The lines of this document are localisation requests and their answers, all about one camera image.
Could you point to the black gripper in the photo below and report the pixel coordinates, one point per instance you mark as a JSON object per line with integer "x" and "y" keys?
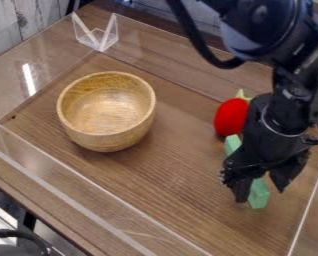
{"x": 271, "y": 152}

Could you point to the long green block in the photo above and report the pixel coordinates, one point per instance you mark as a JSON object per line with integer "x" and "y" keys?
{"x": 260, "y": 193}

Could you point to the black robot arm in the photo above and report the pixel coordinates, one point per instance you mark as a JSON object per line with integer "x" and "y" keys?
{"x": 272, "y": 31}

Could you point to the brown wooden bowl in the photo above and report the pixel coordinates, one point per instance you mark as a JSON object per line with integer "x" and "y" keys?
{"x": 106, "y": 110}

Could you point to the red toy strawberry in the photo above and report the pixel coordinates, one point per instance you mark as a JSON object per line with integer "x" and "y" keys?
{"x": 231, "y": 115}

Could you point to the clear acrylic tray wall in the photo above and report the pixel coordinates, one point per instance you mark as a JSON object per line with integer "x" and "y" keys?
{"x": 102, "y": 224}

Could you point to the clear acrylic corner bracket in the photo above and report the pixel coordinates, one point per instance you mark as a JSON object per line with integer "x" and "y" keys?
{"x": 97, "y": 38}

